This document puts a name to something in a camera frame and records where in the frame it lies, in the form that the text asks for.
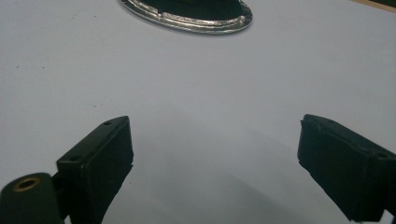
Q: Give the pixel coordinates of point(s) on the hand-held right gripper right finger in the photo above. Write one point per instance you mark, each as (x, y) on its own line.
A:
(345, 168)

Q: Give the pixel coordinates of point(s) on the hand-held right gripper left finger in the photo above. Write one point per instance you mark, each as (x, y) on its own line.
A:
(96, 161)

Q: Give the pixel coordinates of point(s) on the wooden table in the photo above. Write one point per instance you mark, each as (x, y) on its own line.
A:
(378, 5)

